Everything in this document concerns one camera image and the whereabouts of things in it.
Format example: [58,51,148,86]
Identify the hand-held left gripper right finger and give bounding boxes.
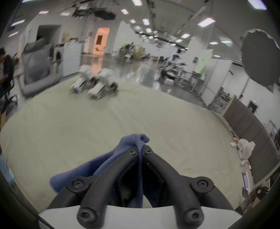
[141,145,234,229]

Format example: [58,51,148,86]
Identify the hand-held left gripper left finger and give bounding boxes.
[47,145,141,229]

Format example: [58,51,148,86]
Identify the dark blue shirt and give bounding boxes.
[50,134,153,208]

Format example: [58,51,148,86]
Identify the bed with beige sheet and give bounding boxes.
[0,76,253,215]

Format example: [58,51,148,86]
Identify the white plush toy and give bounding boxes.
[230,139,256,167]

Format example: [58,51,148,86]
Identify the spare white hand-held gripper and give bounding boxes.
[70,65,96,94]
[88,69,120,100]

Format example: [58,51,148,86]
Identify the grey padded headboard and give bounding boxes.
[223,97,280,186]

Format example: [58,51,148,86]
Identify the white washing machine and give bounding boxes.
[63,42,82,77]

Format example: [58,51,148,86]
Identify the green potted plants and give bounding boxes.
[117,43,150,65]

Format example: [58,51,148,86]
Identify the grey sofa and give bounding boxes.
[20,38,62,98]

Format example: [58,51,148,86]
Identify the dark octagonal studio lamp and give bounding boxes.
[241,28,280,94]

